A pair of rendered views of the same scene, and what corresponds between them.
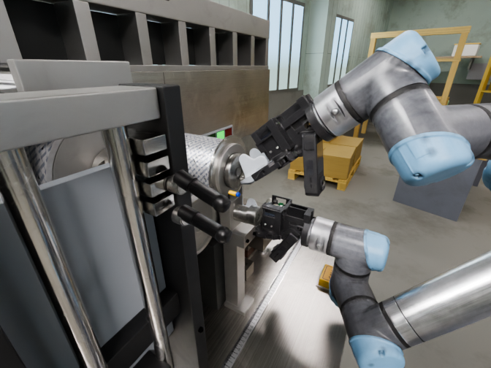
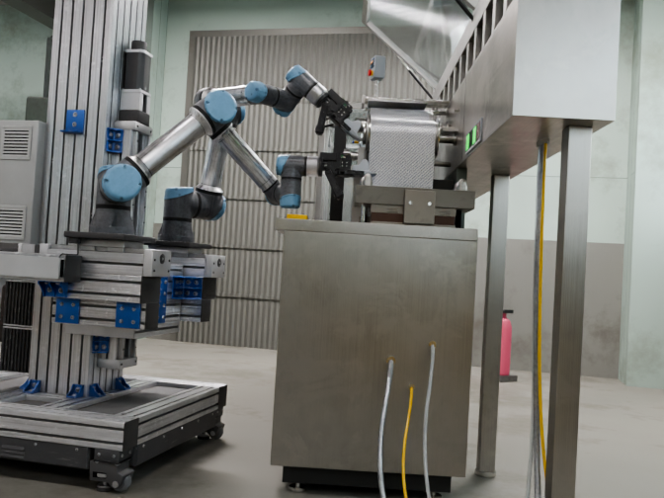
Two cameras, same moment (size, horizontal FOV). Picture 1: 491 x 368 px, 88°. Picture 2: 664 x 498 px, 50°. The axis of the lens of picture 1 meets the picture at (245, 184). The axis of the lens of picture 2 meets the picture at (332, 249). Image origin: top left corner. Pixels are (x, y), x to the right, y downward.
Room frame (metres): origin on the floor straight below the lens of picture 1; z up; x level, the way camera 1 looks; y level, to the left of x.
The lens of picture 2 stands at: (2.76, -1.32, 0.74)
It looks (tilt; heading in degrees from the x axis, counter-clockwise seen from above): 2 degrees up; 152
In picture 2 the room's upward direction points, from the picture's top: 3 degrees clockwise
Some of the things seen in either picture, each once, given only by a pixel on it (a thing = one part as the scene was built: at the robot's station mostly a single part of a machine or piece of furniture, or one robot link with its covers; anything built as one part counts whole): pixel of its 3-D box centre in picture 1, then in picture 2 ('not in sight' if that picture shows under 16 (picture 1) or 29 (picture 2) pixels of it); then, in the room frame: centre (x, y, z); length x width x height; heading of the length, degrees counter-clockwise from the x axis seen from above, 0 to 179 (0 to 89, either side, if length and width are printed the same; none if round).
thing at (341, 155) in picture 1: (329, 147); not in sight; (3.60, -1.24, 0.36); 1.31 x 0.99 x 0.73; 138
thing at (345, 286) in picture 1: (350, 287); (289, 193); (0.41, -0.23, 1.01); 0.11 x 0.08 x 0.11; 176
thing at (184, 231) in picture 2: not in sight; (176, 229); (-0.12, -0.49, 0.87); 0.15 x 0.15 x 0.10
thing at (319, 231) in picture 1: (319, 235); (313, 166); (0.46, -0.17, 1.11); 0.08 x 0.05 x 0.08; 150
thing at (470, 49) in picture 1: (465, 50); not in sight; (5.84, -4.52, 1.76); 0.42 x 0.35 x 0.23; 48
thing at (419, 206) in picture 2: not in sight; (419, 207); (0.83, 0.05, 0.96); 0.10 x 0.03 x 0.11; 60
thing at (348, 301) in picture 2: not in sight; (363, 334); (-0.28, 0.54, 0.43); 2.52 x 0.64 x 0.86; 150
